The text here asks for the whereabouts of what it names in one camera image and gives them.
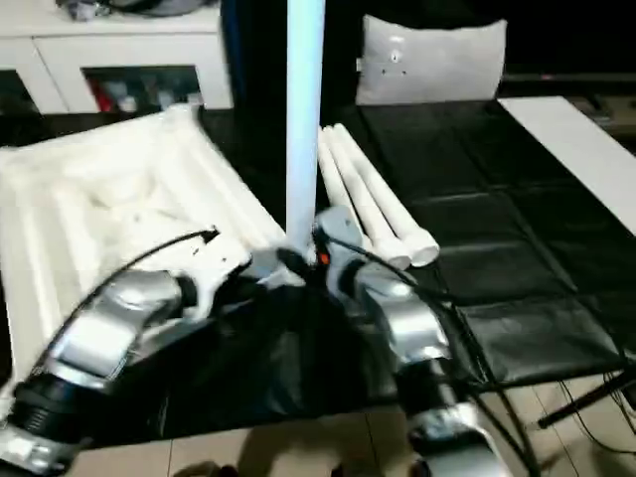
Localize white plastic table leg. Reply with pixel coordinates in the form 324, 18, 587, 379
335, 122, 441, 267
285, 0, 327, 259
322, 124, 412, 269
316, 127, 372, 249

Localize white plastic table top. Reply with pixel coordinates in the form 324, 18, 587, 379
0, 102, 304, 398

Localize black mat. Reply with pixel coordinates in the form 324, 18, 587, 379
0, 98, 636, 443

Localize dark blue cabinet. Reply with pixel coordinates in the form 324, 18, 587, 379
218, 0, 367, 108

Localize grey cushion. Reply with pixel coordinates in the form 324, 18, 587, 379
355, 13, 509, 106

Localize white cabinet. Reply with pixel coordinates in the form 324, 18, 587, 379
0, 0, 235, 115

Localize white board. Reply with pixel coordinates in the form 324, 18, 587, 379
498, 95, 636, 239

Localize dark grey bag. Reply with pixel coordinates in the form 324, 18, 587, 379
57, 0, 220, 19

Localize black stand leg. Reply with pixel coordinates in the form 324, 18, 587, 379
538, 370, 636, 429

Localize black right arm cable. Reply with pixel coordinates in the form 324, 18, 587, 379
325, 236, 548, 477

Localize loose floor cables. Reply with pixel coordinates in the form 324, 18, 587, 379
556, 367, 636, 456

